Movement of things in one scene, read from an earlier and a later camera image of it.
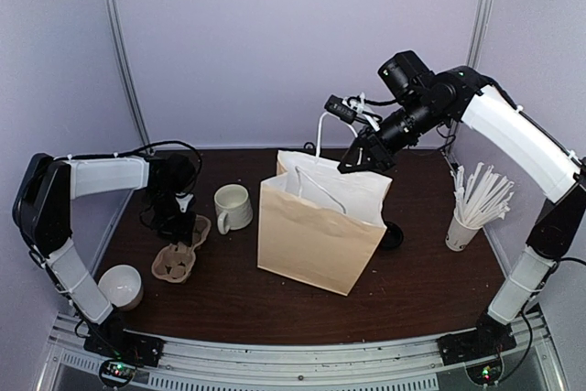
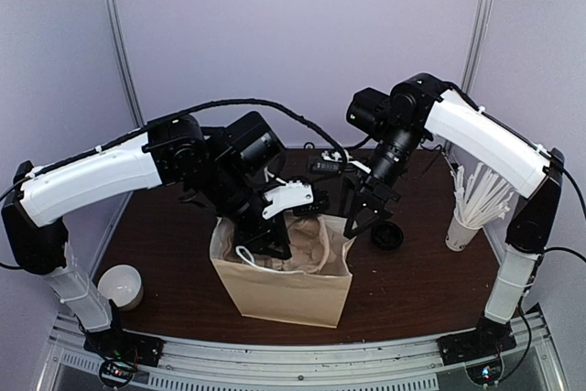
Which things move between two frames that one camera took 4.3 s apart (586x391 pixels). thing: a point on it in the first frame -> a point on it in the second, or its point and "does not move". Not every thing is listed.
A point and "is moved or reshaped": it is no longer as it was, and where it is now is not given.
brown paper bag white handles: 317,223 is moved or reshaped
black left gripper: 182,232 -> 274,232
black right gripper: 379,155 -> 370,191
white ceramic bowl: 123,287 does not move
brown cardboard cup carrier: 177,261 -> 309,244
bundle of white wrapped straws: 482,197 does not move
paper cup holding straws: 459,235 does not move
